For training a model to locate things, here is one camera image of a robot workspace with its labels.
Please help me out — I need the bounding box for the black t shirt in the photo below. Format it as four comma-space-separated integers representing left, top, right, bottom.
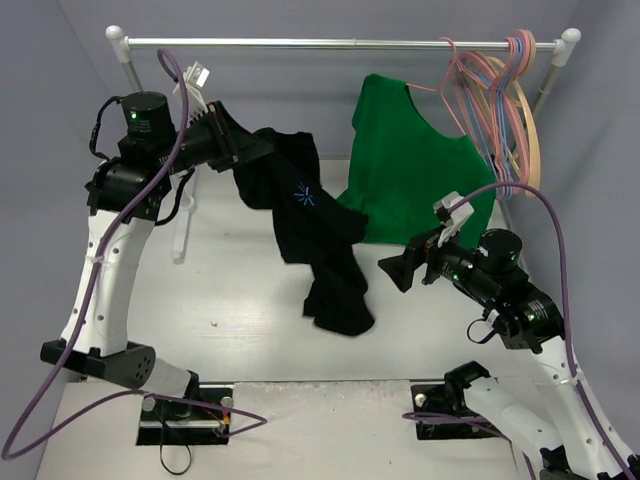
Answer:
233, 127, 375, 337

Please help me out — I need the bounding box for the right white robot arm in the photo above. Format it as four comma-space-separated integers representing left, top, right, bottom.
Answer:
378, 228, 639, 479

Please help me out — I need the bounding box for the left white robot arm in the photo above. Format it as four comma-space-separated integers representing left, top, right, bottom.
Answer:
40, 91, 274, 420

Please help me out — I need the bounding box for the green t shirt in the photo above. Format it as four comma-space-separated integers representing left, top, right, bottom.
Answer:
338, 74, 495, 245

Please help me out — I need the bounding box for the pink hanger holding green shirt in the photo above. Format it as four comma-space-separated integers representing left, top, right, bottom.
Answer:
405, 36, 467, 136

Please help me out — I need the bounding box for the bunch of coloured hangers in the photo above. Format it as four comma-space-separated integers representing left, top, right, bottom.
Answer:
440, 30, 541, 189

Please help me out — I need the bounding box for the metal clothes rack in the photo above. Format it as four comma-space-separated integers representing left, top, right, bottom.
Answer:
104, 24, 582, 266

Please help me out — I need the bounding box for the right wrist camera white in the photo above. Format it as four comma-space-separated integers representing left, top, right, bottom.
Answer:
433, 191, 474, 247

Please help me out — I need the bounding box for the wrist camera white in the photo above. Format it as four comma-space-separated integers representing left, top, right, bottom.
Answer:
183, 62, 210, 121
433, 191, 474, 247

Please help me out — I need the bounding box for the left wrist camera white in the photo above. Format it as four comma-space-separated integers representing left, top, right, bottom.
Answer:
183, 62, 210, 121

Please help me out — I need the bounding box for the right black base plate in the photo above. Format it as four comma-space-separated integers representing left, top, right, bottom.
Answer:
406, 383, 504, 441

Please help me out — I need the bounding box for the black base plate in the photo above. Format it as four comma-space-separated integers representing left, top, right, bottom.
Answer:
406, 383, 504, 441
136, 385, 233, 446

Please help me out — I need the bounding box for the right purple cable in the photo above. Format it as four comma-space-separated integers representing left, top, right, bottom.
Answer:
402, 185, 640, 480

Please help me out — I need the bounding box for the purple cable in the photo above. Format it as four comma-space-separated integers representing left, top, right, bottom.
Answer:
0, 48, 268, 460
402, 185, 640, 480

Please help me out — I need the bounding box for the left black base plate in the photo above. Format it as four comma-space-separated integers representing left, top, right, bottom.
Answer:
136, 385, 233, 446

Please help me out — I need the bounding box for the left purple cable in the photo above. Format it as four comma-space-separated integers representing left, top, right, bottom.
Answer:
0, 48, 268, 460

